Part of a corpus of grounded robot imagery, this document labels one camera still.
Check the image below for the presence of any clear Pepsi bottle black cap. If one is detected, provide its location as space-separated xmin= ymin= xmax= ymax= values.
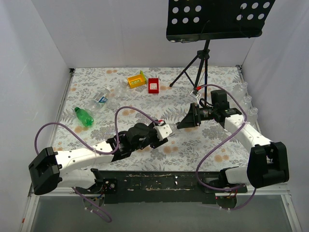
xmin=169 ymin=124 xmax=180 ymax=137

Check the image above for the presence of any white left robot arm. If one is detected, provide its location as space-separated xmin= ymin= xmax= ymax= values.
xmin=28 ymin=121 xmax=173 ymax=195

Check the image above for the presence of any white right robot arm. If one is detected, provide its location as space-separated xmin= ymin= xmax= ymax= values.
xmin=176 ymin=90 xmax=289 ymax=192

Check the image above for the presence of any large clear bottle white cap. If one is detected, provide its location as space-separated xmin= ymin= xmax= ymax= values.
xmin=107 ymin=80 xmax=128 ymax=110

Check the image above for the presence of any clear bottle green-blue label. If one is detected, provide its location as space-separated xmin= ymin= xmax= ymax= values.
xmin=91 ymin=87 xmax=111 ymax=105

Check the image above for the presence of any large clear crumpled bottle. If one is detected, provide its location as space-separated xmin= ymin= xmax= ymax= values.
xmin=85 ymin=101 xmax=117 ymax=120

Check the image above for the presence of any green plastic bottle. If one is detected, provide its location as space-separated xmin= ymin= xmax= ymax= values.
xmin=74 ymin=107 xmax=94 ymax=127

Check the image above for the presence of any red plastic bin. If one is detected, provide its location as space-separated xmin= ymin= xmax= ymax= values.
xmin=148 ymin=78 xmax=159 ymax=94

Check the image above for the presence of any yellow plastic bin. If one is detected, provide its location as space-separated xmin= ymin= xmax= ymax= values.
xmin=127 ymin=74 xmax=147 ymax=88

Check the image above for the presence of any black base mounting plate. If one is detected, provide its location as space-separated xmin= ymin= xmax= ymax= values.
xmin=74 ymin=169 xmax=248 ymax=205

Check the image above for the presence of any green plastic bin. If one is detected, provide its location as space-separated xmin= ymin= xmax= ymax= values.
xmin=140 ymin=70 xmax=147 ymax=82

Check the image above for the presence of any black music stand tripod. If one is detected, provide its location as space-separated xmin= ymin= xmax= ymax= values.
xmin=166 ymin=0 xmax=275 ymax=88

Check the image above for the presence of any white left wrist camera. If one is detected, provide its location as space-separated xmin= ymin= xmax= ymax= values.
xmin=154 ymin=123 xmax=173 ymax=141

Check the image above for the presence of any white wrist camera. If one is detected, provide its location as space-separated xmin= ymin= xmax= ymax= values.
xmin=189 ymin=87 xmax=201 ymax=104
xmin=154 ymin=123 xmax=173 ymax=141

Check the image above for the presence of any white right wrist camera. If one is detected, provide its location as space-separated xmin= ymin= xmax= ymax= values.
xmin=189 ymin=87 xmax=201 ymax=104

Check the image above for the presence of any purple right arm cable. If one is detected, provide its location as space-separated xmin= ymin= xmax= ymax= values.
xmin=195 ymin=84 xmax=258 ymax=211

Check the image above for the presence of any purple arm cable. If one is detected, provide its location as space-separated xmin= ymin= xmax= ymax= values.
xmin=195 ymin=84 xmax=258 ymax=211
xmin=34 ymin=106 xmax=165 ymax=223

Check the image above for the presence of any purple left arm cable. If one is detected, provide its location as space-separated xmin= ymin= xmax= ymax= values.
xmin=34 ymin=106 xmax=165 ymax=223

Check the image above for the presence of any aluminium frame rail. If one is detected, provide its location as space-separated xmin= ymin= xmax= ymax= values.
xmin=19 ymin=67 xmax=78 ymax=232

